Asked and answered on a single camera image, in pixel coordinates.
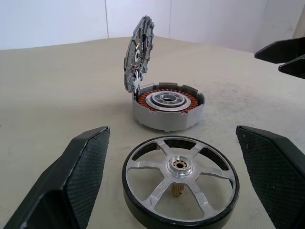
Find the grey round motor cover plate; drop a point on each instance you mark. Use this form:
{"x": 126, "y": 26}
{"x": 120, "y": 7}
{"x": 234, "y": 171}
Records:
{"x": 133, "y": 50}

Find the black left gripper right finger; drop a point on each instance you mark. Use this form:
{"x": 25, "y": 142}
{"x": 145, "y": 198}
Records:
{"x": 276, "y": 171}

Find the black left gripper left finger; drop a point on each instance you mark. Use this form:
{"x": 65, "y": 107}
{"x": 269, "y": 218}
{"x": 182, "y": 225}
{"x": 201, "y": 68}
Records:
{"x": 59, "y": 186}

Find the small black object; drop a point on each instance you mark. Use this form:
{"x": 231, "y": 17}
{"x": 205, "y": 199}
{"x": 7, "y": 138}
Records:
{"x": 166, "y": 120}

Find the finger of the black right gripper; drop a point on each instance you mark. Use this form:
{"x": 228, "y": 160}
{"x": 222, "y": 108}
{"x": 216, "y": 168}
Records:
{"x": 294, "y": 69}
{"x": 281, "y": 50}

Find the black-rimmed silver spoked rotor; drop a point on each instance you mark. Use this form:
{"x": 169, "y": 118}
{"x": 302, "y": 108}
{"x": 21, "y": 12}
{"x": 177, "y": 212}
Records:
{"x": 181, "y": 177}

